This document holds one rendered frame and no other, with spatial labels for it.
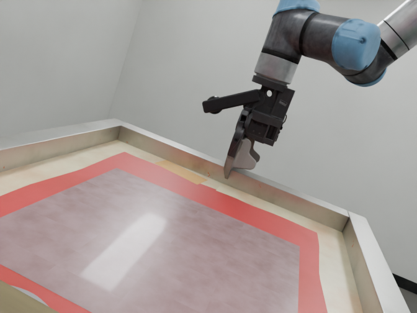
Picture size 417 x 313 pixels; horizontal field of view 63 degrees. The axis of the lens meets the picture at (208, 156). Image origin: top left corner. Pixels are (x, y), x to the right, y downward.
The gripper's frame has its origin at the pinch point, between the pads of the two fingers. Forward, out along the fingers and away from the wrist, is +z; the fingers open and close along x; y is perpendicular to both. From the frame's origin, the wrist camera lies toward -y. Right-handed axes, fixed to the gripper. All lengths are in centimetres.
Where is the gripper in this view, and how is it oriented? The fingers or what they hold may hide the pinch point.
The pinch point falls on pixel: (227, 169)
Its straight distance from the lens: 71.8
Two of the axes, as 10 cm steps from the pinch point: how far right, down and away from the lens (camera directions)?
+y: 9.1, 3.7, -1.8
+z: -3.1, 9.1, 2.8
